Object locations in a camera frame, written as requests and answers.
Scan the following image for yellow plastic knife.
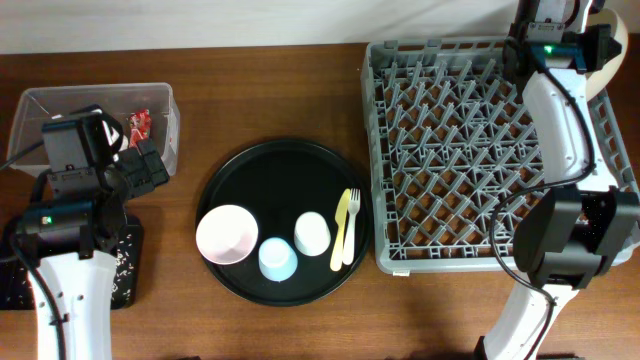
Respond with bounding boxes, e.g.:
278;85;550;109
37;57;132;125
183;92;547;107
330;188;351;272

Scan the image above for red snack wrapper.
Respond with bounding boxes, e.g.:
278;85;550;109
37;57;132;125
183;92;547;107
128;109;152;148

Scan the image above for clear plastic waste bin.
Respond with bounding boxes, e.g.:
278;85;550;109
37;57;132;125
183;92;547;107
6;83;180;176

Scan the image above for grey dishwasher rack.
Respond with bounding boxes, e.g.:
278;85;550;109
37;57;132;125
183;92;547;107
360;35;640;275

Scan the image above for pink bowl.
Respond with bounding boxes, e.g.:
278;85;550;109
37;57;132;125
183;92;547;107
196;205;259;265

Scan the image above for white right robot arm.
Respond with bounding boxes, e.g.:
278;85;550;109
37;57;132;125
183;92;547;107
474;25;639;359

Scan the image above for rice grains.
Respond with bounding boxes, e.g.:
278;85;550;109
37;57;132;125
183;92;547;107
0;227;141;306

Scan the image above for white plastic fork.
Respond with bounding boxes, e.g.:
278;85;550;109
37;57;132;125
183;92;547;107
342;189;361;265

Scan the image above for round black tray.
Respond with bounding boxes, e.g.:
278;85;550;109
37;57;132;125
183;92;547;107
196;139;374;307

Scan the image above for light blue cup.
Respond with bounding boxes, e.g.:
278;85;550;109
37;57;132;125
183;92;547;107
258;237;298;282

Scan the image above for beige plate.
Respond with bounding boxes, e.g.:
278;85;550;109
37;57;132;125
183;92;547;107
586;8;629;101

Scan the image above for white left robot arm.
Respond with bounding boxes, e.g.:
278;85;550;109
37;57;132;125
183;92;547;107
8;140;169;359

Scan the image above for white cup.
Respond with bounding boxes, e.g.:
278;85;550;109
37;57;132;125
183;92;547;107
294;212;331;257

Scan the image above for rectangular black tray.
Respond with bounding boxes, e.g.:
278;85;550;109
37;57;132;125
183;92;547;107
0;214;145;311

